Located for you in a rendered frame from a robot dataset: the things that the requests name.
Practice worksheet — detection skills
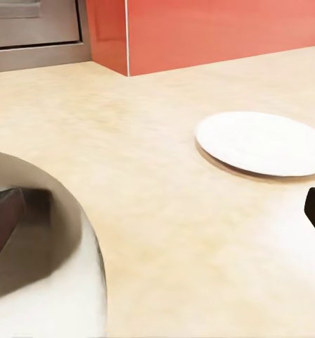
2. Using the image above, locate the saucer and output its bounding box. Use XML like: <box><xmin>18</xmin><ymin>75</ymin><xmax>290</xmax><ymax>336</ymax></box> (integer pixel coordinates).
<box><xmin>195</xmin><ymin>112</ymin><xmax>315</xmax><ymax>176</ymax></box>

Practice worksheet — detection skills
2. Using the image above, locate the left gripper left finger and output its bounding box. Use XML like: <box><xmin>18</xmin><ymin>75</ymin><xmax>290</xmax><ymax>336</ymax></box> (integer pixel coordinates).
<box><xmin>0</xmin><ymin>187</ymin><xmax>25</xmax><ymax>253</ymax></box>

